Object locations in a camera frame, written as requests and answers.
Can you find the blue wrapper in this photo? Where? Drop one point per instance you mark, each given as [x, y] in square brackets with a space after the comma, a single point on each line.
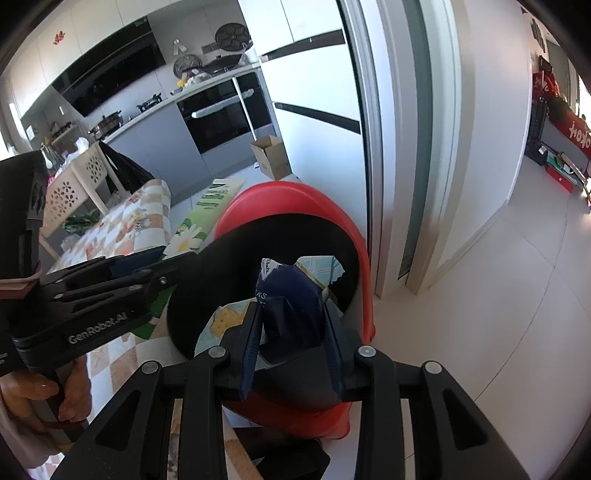
[291, 314]

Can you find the person's left forearm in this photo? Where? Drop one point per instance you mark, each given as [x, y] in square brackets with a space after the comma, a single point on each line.
[18, 447]

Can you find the red plastic stool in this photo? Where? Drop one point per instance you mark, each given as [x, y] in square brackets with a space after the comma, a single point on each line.
[286, 198]

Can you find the teal cracker packet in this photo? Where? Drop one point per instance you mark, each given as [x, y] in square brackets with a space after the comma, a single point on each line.
[221, 323]

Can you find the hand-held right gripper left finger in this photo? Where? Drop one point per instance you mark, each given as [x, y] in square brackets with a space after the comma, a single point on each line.
[249, 355]

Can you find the beige flower-cutout chair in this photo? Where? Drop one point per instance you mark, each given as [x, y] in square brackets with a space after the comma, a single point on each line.
[69, 194]

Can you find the black range hood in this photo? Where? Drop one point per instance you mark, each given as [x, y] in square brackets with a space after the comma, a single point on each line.
[111, 69]

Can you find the red paper decal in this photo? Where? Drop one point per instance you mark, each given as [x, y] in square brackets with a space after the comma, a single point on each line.
[58, 37]

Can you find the black built-in oven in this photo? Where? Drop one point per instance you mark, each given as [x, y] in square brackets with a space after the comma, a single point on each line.
[221, 115]

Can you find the round black mould pan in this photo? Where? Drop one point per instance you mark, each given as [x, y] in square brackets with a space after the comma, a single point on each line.
[232, 37]

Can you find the black bag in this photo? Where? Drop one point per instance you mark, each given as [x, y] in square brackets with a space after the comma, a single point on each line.
[127, 170]

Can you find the black frying pan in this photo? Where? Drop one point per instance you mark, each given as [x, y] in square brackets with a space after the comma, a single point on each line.
[224, 64]

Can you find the green onions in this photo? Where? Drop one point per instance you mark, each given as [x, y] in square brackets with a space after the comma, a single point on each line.
[81, 222]

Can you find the black trash bin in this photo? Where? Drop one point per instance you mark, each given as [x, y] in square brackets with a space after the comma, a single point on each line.
[231, 258]

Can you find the person's left hand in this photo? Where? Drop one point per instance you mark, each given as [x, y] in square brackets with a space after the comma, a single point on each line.
[76, 401]

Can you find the cardboard box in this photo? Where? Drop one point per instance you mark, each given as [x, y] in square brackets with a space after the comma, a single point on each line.
[272, 159]

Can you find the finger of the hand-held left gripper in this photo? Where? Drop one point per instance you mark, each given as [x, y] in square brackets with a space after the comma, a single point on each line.
[106, 270]
[138, 290]

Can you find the cooking pot with lid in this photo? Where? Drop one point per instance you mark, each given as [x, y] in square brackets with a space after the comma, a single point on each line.
[106, 124]

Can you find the sliding door frame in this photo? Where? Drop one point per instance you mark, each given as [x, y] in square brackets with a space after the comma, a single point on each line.
[397, 138]

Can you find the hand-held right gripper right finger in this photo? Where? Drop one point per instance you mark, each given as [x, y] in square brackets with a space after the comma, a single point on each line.
[334, 360]

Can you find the red banner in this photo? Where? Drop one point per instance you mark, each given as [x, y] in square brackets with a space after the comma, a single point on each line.
[575, 134]

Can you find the white refrigerator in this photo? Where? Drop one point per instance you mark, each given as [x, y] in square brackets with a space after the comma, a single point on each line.
[314, 92]

